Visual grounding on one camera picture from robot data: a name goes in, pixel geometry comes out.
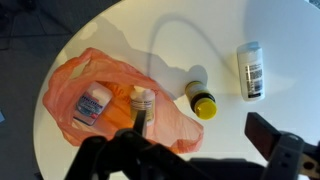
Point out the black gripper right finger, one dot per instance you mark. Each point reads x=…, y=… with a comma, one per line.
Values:
x=283, y=153

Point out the white tube with barcode label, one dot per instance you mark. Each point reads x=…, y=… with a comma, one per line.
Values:
x=251, y=73

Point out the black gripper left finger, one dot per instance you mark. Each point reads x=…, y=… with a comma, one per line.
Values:
x=133, y=156

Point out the brown bottle with yellow cap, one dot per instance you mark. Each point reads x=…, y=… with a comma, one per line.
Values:
x=200, y=96

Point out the orange plastic bag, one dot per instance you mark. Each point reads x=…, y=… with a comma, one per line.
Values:
x=66, y=73

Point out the Mentos Clean Breath container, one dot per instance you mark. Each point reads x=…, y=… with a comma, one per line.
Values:
x=91, y=105

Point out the white supplement bottle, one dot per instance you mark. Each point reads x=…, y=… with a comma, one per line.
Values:
x=146, y=100

